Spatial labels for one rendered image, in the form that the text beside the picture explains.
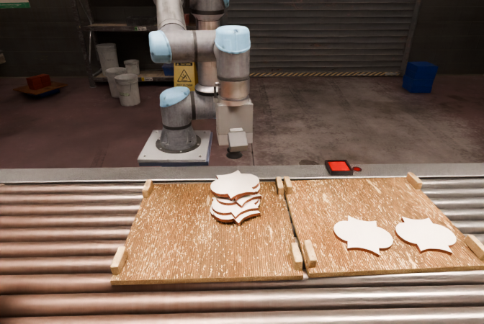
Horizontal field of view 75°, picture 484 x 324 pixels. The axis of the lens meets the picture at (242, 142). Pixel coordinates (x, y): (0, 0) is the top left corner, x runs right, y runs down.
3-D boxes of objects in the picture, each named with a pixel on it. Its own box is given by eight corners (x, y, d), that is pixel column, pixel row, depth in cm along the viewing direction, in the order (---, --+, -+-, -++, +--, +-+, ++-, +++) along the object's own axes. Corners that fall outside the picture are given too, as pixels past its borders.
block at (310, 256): (302, 248, 74) (303, 239, 72) (310, 247, 74) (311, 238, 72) (308, 268, 68) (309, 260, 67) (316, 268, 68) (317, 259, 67)
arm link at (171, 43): (147, -38, 102) (147, 32, 68) (181, -37, 104) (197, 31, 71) (151, -1, 110) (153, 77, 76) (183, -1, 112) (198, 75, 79)
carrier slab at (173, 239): (148, 188, 97) (148, 183, 97) (280, 185, 99) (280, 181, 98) (111, 285, 66) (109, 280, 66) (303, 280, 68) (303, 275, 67)
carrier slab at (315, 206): (281, 184, 99) (281, 180, 98) (408, 181, 101) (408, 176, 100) (308, 278, 68) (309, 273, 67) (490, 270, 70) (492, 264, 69)
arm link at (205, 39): (193, 27, 80) (196, 32, 71) (235, 26, 83) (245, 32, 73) (194, 57, 84) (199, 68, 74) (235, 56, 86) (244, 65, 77)
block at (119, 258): (120, 254, 72) (117, 245, 71) (128, 254, 72) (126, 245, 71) (111, 276, 67) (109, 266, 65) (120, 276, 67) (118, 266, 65)
